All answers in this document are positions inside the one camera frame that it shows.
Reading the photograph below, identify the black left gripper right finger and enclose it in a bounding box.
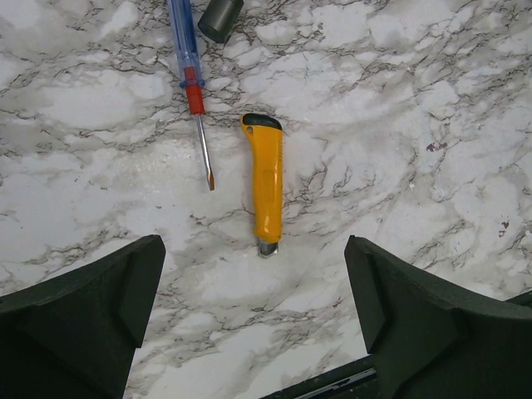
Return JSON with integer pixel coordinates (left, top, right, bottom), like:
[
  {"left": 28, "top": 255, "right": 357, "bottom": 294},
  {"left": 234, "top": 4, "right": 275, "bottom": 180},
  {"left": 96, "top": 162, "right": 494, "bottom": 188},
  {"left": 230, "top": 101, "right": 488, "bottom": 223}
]
[{"left": 344, "top": 236, "right": 531, "bottom": 398}]

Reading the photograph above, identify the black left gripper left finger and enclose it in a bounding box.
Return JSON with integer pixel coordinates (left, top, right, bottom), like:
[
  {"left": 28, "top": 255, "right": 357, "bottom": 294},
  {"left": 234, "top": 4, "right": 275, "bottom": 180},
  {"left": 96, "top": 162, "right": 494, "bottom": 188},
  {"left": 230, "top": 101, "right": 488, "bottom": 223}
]
[{"left": 1, "top": 235, "right": 165, "bottom": 398}]

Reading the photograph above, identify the yellow utility knife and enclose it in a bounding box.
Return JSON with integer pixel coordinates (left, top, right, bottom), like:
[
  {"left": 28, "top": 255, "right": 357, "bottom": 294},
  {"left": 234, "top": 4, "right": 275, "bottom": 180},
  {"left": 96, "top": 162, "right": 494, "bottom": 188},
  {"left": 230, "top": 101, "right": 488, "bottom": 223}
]
[{"left": 240, "top": 112, "right": 283, "bottom": 259}]

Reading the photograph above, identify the blue red screwdriver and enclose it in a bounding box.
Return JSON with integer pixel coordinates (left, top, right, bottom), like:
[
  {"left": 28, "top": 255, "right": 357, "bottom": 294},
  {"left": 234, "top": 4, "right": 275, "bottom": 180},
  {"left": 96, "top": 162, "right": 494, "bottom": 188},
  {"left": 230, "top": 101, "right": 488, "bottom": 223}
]
[{"left": 167, "top": 0, "right": 214, "bottom": 191}]

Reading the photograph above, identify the black T-handle socket tool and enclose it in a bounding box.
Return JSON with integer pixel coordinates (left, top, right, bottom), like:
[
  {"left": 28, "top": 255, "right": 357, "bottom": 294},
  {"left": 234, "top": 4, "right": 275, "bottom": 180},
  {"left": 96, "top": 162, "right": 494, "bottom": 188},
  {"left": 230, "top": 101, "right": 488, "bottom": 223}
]
[{"left": 197, "top": 0, "right": 244, "bottom": 43}]

